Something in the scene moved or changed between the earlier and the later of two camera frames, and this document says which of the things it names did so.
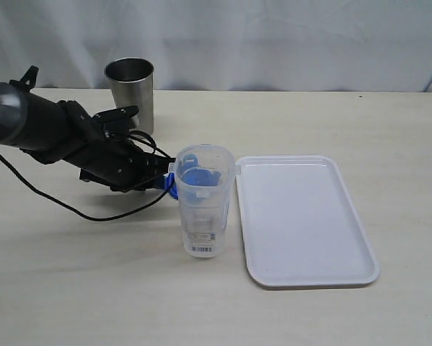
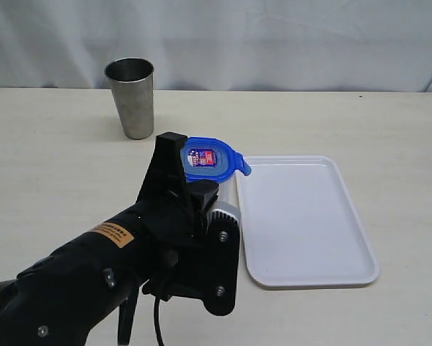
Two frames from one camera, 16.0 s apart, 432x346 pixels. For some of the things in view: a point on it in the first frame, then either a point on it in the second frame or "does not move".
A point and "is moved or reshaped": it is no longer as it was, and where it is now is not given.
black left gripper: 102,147 -> 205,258
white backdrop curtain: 337,45 does not move
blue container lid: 191,174 is moved or reshaped
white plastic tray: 299,225 does not move
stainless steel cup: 130,79 does not move
